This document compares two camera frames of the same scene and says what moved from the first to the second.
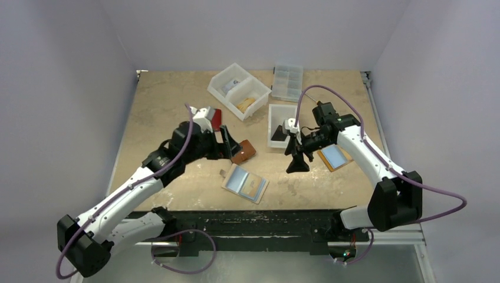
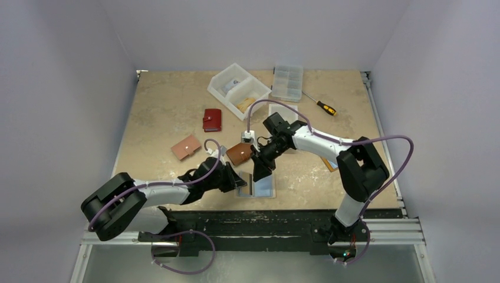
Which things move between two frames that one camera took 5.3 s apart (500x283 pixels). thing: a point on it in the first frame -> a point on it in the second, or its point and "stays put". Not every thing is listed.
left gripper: x=221 y=150 -> x=233 y=180
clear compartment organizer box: x=287 y=82 stays put
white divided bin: x=241 y=92 stays put
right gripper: x=295 y=147 -> x=260 y=156
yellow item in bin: x=243 y=106 stays put
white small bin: x=278 y=114 stays put
